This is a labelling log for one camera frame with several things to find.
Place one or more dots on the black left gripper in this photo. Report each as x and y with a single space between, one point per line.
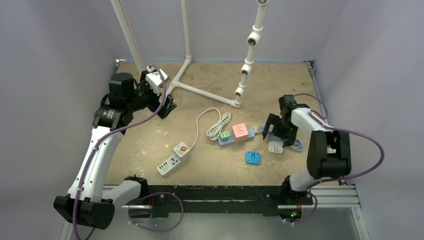
156 104

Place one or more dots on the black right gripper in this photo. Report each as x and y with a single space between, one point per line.
278 126

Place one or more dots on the pink cube adapter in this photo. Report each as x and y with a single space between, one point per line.
240 132

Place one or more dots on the light blue power strip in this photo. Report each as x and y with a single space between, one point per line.
230 141

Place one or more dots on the blue plug adapter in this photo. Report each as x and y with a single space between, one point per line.
253 158

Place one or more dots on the green plug adapter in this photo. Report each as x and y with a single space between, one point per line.
225 135

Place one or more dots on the white USB power strip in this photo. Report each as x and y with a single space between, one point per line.
169 165

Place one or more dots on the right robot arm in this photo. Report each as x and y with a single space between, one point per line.
328 155

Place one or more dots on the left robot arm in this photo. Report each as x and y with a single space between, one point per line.
86 203

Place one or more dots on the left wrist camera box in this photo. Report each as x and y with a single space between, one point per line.
155 82

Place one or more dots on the aluminium rail right table edge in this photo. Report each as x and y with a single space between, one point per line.
317 122

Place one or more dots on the white PVC pipe frame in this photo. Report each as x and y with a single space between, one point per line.
252 40

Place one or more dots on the aluminium front rail frame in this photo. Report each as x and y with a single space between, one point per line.
335 215

